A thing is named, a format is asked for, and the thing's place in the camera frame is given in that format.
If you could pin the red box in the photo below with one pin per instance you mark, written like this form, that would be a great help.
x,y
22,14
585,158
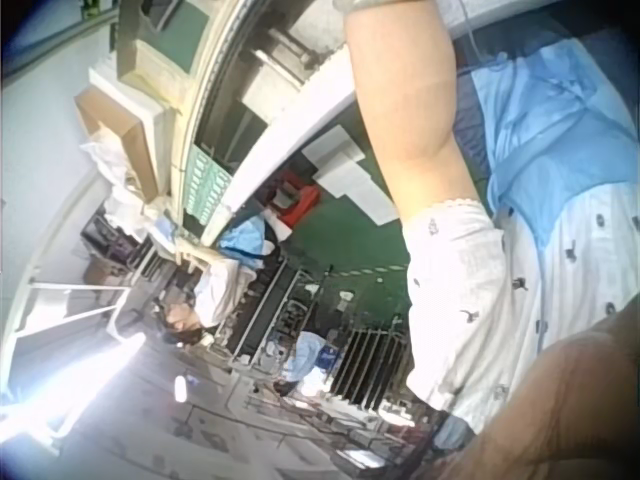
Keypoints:
x,y
300,200

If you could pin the blue plastic bag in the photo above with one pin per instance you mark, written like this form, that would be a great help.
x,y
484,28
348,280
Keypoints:
x,y
247,237

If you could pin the white foam sheets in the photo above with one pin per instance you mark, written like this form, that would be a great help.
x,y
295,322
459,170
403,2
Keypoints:
x,y
350,170

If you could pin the white workbench edge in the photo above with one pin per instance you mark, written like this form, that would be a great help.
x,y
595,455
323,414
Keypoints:
x,y
280,135

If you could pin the green perforated tray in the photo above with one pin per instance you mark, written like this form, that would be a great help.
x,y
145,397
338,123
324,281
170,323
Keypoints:
x,y
205,185

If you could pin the black slatted rack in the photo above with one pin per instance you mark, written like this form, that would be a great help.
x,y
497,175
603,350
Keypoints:
x,y
367,362

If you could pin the white foam box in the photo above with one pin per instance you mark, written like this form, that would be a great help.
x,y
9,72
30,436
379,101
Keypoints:
x,y
155,117

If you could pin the heap of clear plastic bags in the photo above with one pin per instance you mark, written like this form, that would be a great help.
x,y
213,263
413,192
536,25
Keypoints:
x,y
117,170

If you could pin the open brown cardboard carton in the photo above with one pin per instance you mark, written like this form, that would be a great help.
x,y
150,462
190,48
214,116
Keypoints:
x,y
127,137

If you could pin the white metal frame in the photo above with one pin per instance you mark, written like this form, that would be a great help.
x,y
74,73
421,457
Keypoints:
x,y
70,305

